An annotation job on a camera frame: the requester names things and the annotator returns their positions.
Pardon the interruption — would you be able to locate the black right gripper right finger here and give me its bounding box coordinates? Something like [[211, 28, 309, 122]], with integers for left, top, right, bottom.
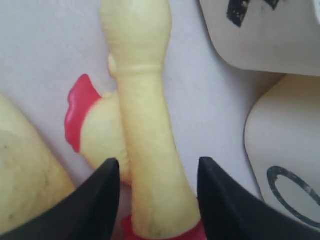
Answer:
[[197, 157, 320, 240]]

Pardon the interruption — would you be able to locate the cream bin with X mark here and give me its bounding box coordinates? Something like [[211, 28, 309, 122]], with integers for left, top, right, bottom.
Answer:
[[200, 0, 320, 76]]

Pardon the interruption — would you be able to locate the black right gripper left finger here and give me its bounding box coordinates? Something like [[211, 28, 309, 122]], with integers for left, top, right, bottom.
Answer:
[[0, 158, 120, 240]]

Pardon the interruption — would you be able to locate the cream bin with O mark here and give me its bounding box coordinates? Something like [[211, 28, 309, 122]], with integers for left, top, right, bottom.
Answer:
[[244, 75, 320, 229]]

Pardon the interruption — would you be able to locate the whole rubber chicken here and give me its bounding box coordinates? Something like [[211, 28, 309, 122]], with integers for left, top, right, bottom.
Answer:
[[0, 94, 75, 233], [100, 0, 206, 240]]

